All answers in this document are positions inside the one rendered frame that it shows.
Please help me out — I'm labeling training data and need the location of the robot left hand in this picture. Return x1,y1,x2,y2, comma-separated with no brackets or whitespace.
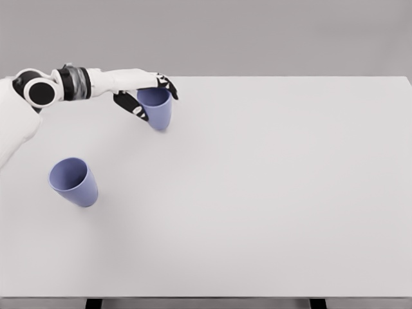
108,68,180,122

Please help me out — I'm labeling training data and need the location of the blue plastic cup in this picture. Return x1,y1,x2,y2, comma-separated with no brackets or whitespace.
136,87,173,131
48,156,99,209

